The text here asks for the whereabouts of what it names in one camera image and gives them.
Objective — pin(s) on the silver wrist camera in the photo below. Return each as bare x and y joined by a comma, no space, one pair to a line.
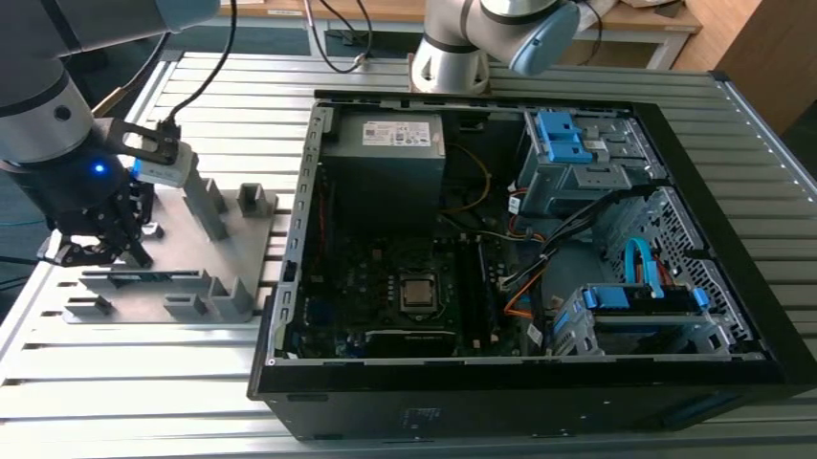
169,169

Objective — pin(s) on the black PC case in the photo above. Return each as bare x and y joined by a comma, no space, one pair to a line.
511,406

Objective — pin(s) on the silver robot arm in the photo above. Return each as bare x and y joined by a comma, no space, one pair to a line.
38,119

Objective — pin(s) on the blue disk carrier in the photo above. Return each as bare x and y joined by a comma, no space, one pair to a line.
613,299

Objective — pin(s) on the grey metal disk bay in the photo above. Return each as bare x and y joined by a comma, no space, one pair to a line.
703,330

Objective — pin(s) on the grey parts rack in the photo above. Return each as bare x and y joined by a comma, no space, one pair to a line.
212,248

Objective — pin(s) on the silver CPU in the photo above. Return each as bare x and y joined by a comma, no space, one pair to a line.
421,292

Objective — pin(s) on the black CPU socket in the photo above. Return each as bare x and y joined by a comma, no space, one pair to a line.
421,313

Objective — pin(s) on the black camera bracket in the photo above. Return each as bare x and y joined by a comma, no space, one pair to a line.
107,131

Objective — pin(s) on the grey power supply unit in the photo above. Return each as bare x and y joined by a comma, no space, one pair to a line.
384,181

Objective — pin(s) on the wooden desk white frame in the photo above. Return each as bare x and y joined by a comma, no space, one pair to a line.
645,21

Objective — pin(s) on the wooden cabinet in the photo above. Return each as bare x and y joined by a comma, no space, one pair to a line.
767,48

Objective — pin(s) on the grey metal drive cage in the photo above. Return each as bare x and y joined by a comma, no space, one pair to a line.
575,186

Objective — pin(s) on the black graphics card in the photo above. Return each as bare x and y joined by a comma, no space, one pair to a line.
409,344

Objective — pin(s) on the green motherboard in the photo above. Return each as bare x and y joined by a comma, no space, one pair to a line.
358,287

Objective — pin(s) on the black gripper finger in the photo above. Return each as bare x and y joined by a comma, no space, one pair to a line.
77,251
141,210

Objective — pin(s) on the blue plastic drive latch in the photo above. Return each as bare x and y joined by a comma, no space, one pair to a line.
568,153
556,125

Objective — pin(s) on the black RAM slot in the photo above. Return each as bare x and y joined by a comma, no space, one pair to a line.
469,296

